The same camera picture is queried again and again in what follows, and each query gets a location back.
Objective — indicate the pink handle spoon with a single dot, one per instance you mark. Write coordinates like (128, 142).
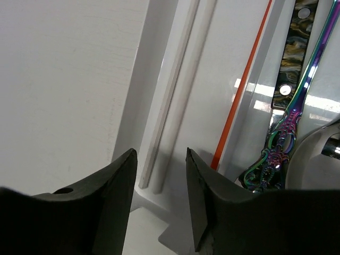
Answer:
(315, 162)

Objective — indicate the orange chopstick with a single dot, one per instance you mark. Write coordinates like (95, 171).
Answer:
(229, 121)

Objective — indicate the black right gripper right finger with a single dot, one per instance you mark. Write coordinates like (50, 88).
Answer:
(228, 219)

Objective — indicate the white cutlery tray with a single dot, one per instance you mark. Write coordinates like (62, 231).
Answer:
(160, 223)

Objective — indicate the clear chopstick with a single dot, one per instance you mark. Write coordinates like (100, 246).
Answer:
(180, 95)
(171, 62)

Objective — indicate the black handle spoon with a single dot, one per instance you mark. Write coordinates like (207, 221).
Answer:
(267, 172)

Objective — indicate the iridescent purple spoon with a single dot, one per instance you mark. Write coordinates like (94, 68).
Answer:
(309, 69)

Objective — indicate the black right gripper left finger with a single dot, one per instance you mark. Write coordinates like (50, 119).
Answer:
(89, 216)

